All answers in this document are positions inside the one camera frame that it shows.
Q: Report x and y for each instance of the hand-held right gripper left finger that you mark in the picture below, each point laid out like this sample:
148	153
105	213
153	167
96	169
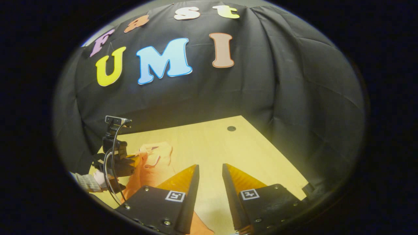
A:
191	202

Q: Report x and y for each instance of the orange T-shirt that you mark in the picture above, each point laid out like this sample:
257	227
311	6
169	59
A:
150	173

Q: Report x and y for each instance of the black backdrop cloth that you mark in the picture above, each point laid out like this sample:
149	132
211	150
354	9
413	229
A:
261	81

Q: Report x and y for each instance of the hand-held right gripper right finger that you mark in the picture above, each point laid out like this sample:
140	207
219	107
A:
230	202

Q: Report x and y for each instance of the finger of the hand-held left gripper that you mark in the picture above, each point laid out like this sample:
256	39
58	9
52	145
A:
133	158

